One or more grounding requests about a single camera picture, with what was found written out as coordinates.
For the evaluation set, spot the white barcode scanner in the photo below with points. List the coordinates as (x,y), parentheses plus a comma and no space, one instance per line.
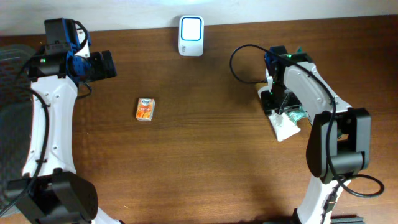
(191,36)

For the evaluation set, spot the grey plastic basket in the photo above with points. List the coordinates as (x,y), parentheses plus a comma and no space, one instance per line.
(16,115)

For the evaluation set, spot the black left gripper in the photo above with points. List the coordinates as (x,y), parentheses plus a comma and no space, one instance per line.
(106,70)

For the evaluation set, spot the small orange tissue pack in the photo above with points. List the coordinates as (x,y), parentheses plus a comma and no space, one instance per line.
(145,109)

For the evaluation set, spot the white tube gold cap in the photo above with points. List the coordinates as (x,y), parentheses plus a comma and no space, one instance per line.
(282,125)

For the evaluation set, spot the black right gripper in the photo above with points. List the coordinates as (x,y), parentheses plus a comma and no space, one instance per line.
(292,102)

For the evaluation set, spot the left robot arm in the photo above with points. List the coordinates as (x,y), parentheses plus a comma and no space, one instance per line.
(49,190)

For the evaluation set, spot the mint green wipes pack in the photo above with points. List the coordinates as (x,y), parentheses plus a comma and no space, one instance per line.
(296,115)

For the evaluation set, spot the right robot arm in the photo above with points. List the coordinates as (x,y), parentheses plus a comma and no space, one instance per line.
(339,142)

